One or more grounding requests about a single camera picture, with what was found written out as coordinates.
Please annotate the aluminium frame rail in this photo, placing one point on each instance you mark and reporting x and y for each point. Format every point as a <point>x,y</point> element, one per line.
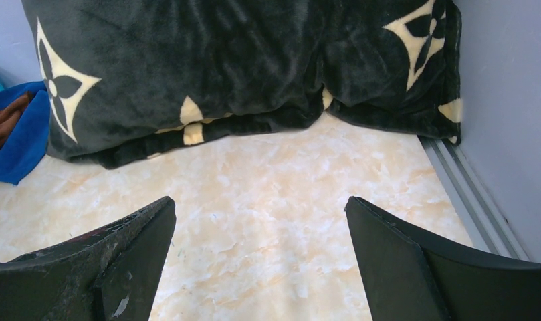
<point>488,229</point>

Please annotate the dark blue towel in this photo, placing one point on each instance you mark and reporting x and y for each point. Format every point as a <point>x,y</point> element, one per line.
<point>26,145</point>

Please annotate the brown towel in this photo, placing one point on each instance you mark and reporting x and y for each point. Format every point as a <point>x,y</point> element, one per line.
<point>10,115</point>

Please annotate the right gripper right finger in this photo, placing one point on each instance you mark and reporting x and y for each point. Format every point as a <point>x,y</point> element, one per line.
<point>410,273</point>

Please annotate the black blanket with beige flowers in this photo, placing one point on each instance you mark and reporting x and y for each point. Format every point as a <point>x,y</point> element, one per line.
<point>128,80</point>

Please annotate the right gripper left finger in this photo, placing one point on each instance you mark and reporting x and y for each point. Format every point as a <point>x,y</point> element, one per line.
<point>110,273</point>

